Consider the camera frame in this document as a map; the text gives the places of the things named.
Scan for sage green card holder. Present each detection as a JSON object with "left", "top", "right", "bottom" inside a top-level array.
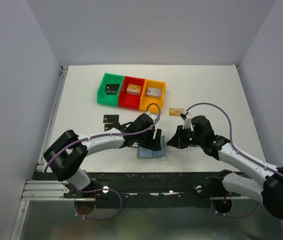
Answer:
[{"left": 136, "top": 135, "right": 166, "bottom": 159}]

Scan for gold VIP card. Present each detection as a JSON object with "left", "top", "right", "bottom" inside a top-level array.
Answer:
[{"left": 169, "top": 107, "right": 184, "bottom": 116}]

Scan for black credit card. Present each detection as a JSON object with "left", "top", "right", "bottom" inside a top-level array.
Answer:
[{"left": 103, "top": 114, "right": 119, "bottom": 124}]

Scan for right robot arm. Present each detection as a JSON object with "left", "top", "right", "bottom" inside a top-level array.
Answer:
[{"left": 166, "top": 115, "right": 283, "bottom": 220}]

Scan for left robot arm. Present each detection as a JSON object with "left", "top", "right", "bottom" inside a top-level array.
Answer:
[{"left": 43, "top": 111, "right": 162, "bottom": 191}]

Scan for silver card stack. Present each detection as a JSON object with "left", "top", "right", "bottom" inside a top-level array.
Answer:
[{"left": 146, "top": 87, "right": 163, "bottom": 98}]

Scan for tan card stack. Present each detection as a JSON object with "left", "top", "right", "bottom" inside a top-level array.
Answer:
[{"left": 126, "top": 83, "right": 141, "bottom": 96}]

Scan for black card stack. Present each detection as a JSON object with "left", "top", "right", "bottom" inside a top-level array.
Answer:
[{"left": 105, "top": 83, "right": 120, "bottom": 95}]

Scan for red plastic bin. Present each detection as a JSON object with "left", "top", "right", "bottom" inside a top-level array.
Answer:
[{"left": 118, "top": 76, "right": 145, "bottom": 110}]

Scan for yellow plastic bin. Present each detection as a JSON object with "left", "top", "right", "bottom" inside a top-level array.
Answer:
[{"left": 139, "top": 79, "right": 166, "bottom": 111}]

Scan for green plastic bin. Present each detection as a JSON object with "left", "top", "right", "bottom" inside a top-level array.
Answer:
[{"left": 97, "top": 73, "right": 124, "bottom": 106}]

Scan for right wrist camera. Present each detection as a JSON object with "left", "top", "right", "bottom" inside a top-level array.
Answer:
[{"left": 180, "top": 109, "right": 193, "bottom": 129}]

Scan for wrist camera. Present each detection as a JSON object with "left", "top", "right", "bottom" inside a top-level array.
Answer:
[
  {"left": 145, "top": 111, "right": 159, "bottom": 123},
  {"left": 180, "top": 109, "right": 193, "bottom": 129}
]

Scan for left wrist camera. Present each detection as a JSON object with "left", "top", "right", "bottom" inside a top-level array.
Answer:
[{"left": 145, "top": 111, "right": 159, "bottom": 123}]

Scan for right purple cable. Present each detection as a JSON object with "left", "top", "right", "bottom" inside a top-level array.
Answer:
[{"left": 183, "top": 102, "right": 283, "bottom": 219}]

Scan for purple cable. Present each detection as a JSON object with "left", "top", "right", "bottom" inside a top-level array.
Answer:
[
  {"left": 43, "top": 102, "right": 162, "bottom": 221},
  {"left": 183, "top": 102, "right": 283, "bottom": 219}
]

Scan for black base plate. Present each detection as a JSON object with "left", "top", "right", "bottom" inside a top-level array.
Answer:
[{"left": 32, "top": 171, "right": 251, "bottom": 210}]

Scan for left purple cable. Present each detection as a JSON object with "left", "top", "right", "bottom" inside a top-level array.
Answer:
[{"left": 43, "top": 102, "right": 162, "bottom": 221}]

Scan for aluminium frame rail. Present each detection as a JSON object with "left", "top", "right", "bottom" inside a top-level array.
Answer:
[{"left": 21, "top": 66, "right": 69, "bottom": 201}]

